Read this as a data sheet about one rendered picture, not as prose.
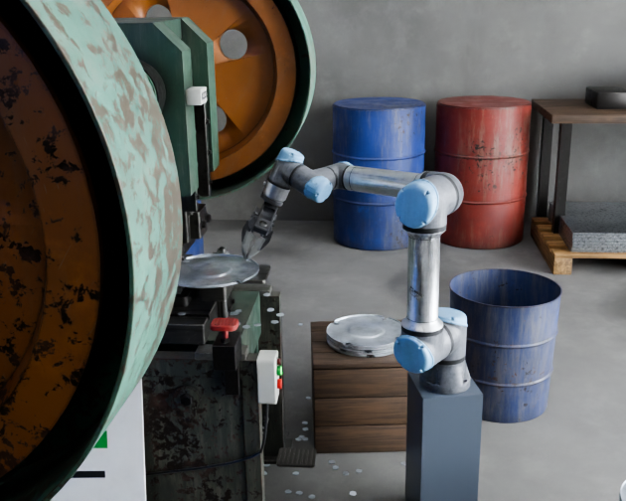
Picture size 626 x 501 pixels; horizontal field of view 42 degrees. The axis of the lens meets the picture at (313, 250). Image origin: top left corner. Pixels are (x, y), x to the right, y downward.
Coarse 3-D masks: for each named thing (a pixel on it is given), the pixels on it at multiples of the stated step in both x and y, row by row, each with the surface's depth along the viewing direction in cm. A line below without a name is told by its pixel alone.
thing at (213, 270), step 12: (192, 264) 248; (204, 264) 246; (216, 264) 246; (228, 264) 247; (240, 264) 247; (252, 264) 247; (180, 276) 238; (192, 276) 238; (204, 276) 236; (216, 276) 237; (228, 276) 237; (240, 276) 237; (252, 276) 236
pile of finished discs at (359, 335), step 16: (336, 320) 306; (352, 320) 306; (368, 320) 306; (384, 320) 306; (336, 336) 292; (352, 336) 292; (368, 336) 291; (384, 336) 292; (352, 352) 285; (368, 352) 285; (384, 352) 284
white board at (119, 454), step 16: (128, 400) 226; (128, 416) 226; (112, 432) 227; (128, 432) 227; (96, 448) 227; (112, 448) 227; (128, 448) 227; (96, 464) 228; (112, 464) 228; (128, 464) 228; (144, 464) 228; (80, 480) 228; (96, 480) 228; (112, 480) 228; (128, 480) 228; (144, 480) 228; (64, 496) 229; (80, 496) 229; (96, 496) 229; (112, 496) 229; (128, 496) 229; (144, 496) 229
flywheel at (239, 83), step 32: (128, 0) 256; (160, 0) 255; (192, 0) 254; (224, 0) 253; (256, 0) 249; (224, 32) 258; (256, 32) 256; (288, 32) 251; (224, 64) 260; (256, 64) 259; (288, 64) 254; (224, 96) 263; (256, 96) 262; (288, 96) 257; (224, 128) 266; (256, 128) 263; (224, 160) 266
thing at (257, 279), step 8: (264, 264) 247; (264, 272) 240; (248, 280) 235; (256, 280) 235; (264, 280) 235; (200, 288) 239; (208, 288) 239; (216, 288) 239; (224, 288) 239; (200, 296) 241; (208, 296) 240; (216, 296) 239; (224, 296) 239; (232, 296) 248; (224, 304) 240; (232, 304) 248; (224, 312) 241
